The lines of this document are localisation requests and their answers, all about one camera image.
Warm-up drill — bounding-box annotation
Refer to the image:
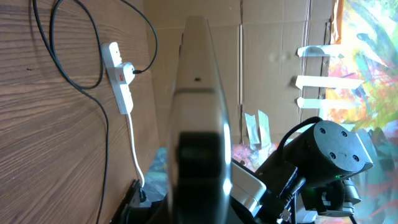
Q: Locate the white power strip cord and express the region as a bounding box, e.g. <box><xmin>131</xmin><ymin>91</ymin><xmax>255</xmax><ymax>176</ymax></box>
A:
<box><xmin>126</xmin><ymin>112</ymin><xmax>146</xmax><ymax>189</ymax></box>

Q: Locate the white charger plug adapter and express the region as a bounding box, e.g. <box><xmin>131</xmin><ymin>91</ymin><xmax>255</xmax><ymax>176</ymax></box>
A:
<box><xmin>114</xmin><ymin>62</ymin><xmax>135</xmax><ymax>85</ymax></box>

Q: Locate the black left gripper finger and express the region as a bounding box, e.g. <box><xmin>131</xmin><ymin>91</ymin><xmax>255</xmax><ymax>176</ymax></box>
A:
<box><xmin>147</xmin><ymin>132</ymin><xmax>242</xmax><ymax>224</ymax></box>

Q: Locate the black Galaxy flip phone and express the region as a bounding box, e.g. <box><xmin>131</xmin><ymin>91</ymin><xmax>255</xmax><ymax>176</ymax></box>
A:
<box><xmin>166</xmin><ymin>15</ymin><xmax>233</xmax><ymax>224</ymax></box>

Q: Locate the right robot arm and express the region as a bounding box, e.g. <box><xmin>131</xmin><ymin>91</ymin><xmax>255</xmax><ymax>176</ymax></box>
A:
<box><xmin>228</xmin><ymin>117</ymin><xmax>374</xmax><ymax>223</ymax></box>

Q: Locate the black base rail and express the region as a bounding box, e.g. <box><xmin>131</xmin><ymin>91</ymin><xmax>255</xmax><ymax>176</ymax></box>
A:
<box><xmin>109</xmin><ymin>179</ymin><xmax>170</xmax><ymax>224</ymax></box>

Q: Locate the black charging cable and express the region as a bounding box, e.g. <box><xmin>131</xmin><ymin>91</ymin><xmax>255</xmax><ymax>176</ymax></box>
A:
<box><xmin>32</xmin><ymin>0</ymin><xmax>159</xmax><ymax>224</ymax></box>

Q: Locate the white power strip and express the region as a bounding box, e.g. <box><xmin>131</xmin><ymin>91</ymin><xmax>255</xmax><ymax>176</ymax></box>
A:
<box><xmin>101</xmin><ymin>42</ymin><xmax>135</xmax><ymax>114</ymax></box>

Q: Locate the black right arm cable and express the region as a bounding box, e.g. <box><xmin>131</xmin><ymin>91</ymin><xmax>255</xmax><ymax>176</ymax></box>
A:
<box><xmin>275</xmin><ymin>116</ymin><xmax>324</xmax><ymax>156</ymax></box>

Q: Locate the brown cardboard backdrop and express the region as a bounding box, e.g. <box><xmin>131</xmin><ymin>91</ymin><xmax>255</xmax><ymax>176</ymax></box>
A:
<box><xmin>144</xmin><ymin>0</ymin><xmax>333</xmax><ymax>146</ymax></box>

